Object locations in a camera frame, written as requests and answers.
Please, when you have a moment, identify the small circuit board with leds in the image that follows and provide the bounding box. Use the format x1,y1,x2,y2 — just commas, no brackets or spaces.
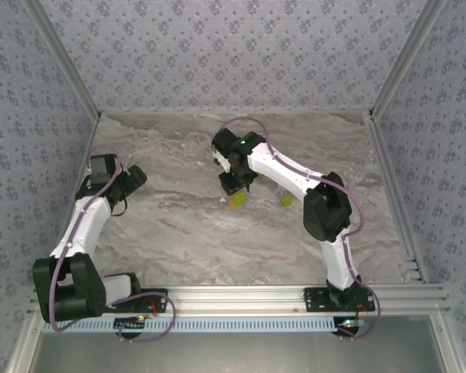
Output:
336,316,368,335
114,316,147,331

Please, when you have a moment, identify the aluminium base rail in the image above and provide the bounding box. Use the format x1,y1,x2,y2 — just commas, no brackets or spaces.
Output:
26,283,451,318

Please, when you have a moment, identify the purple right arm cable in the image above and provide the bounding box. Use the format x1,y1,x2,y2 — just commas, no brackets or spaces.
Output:
218,116,381,342

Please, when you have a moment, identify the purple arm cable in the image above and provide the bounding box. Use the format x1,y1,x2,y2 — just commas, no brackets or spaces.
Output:
48,149,178,345
218,116,381,342

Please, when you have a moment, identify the aluminium corner post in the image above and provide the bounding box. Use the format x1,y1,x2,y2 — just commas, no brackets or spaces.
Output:
368,0,451,120
25,0,104,121

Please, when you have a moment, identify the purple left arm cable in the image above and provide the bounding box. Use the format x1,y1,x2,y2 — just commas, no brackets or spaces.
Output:
48,149,178,345

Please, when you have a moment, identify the slotted white cable duct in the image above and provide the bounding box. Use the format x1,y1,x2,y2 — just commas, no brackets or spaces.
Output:
42,316,368,333

